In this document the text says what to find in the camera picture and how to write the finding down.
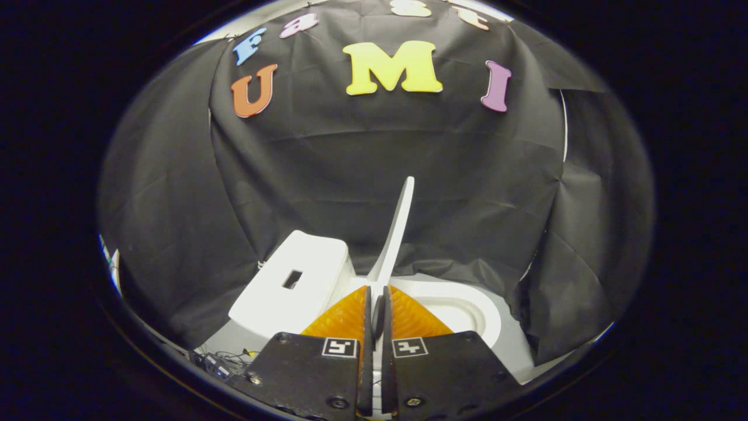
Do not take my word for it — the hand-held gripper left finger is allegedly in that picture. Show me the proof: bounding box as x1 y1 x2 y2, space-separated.
227 285 373 419

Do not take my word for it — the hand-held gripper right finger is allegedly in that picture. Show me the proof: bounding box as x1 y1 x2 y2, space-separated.
382 285 522 417

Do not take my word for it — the white toilet lid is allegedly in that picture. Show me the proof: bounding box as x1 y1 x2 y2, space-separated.
366 176 415 293

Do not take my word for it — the white toilet bowl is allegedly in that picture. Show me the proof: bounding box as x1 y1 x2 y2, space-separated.
345 275 503 353

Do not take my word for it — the white toilet tank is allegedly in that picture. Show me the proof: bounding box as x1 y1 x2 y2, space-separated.
228 230 356 340

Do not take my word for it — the small black device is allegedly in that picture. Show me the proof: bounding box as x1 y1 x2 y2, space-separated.
203 354 236 381

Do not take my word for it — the black backdrop cloth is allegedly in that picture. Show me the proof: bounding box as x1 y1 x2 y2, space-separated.
98 0 655 366

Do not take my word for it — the thin black cable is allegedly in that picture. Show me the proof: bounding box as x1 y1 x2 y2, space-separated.
193 347 261 375

